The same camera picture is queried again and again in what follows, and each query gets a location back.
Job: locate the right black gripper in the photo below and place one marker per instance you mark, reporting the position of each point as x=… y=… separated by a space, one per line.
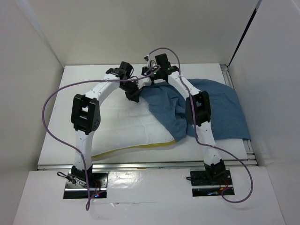
x=145 y=68

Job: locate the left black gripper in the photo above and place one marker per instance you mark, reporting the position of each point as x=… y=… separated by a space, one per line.
x=135 y=95

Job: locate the white pillow with yellow edge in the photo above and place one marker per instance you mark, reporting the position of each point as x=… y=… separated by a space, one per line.
x=127 y=125

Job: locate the blue pillowcase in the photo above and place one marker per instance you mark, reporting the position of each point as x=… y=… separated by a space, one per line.
x=217 y=100

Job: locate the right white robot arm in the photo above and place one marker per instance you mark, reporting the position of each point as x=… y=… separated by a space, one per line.
x=197 y=112

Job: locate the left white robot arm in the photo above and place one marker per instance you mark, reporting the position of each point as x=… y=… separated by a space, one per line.
x=85 y=115

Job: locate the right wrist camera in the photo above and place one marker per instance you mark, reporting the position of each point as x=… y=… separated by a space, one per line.
x=149 y=62

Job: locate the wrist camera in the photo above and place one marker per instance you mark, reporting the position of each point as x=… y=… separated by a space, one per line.
x=144 y=82
x=149 y=62

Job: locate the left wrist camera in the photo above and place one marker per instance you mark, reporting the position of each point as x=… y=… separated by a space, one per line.
x=144 y=82

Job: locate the right aluminium rail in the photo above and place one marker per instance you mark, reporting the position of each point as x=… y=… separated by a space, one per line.
x=226 y=75

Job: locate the aluminium rail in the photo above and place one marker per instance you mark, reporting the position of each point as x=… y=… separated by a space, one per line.
x=248 y=162
x=226 y=75

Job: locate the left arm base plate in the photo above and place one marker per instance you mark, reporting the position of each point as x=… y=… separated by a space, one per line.
x=77 y=189

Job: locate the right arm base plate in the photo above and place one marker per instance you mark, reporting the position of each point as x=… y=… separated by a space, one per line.
x=202 y=186

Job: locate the front aluminium rail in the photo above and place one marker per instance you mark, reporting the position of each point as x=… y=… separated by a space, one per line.
x=248 y=162

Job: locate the black corner post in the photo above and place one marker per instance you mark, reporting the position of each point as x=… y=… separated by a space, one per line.
x=245 y=31

